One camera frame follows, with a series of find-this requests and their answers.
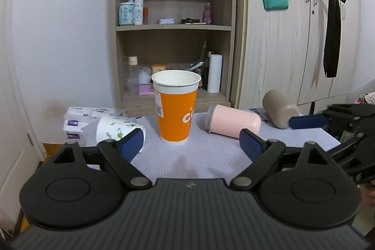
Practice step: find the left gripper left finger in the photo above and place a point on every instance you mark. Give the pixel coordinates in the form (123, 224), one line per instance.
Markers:
(119, 154)

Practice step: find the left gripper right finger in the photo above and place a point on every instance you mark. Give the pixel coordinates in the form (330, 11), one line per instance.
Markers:
(264, 155)

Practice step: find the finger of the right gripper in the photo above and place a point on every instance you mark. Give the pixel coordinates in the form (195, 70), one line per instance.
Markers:
(308, 122)

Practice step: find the orange paper cup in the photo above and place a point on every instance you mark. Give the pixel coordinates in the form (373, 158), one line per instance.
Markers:
(175, 93)

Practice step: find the beige plastic cup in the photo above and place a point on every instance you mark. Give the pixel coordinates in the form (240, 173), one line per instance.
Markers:
(280, 108)

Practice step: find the white leaf-print paper cup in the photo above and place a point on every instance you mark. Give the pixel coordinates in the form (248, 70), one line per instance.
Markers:
(116, 128)

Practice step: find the pink plastic cup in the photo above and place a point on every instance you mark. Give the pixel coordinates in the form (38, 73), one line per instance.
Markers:
(229, 121)

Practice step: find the white tissue pack stack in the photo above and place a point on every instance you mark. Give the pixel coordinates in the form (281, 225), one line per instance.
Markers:
(77, 118)

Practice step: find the clear bottle beige cap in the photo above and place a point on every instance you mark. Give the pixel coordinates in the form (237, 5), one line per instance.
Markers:
(133, 74)

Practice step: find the pink flat box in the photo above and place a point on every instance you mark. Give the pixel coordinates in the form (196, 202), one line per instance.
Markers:
(146, 90)

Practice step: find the wooden wardrobe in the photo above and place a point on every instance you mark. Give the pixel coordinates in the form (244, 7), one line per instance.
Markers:
(284, 50)

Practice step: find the white tape roll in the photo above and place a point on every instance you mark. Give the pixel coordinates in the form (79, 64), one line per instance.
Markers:
(145, 75)

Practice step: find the white paper towel roll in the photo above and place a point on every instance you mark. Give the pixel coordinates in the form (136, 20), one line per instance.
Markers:
(215, 69)

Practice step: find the orange floral box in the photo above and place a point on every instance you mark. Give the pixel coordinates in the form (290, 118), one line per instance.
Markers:
(158, 67)

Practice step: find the white door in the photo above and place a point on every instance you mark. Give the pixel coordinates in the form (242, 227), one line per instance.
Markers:
(20, 151)

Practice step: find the black ribbon bow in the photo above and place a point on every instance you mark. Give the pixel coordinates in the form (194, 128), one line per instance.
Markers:
(332, 39)

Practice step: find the pink small bottle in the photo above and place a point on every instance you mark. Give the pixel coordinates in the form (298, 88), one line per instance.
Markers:
(207, 14)

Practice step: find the teal white wipes canister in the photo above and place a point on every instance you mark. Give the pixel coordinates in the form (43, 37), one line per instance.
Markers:
(126, 13)

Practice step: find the red small bottle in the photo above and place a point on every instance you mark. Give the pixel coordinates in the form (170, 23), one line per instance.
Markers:
(145, 16)

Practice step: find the white tube bottle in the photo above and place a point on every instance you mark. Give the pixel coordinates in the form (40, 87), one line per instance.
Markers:
(138, 12)

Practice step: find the wooden shelf unit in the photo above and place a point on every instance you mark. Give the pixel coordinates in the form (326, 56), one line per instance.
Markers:
(175, 37)

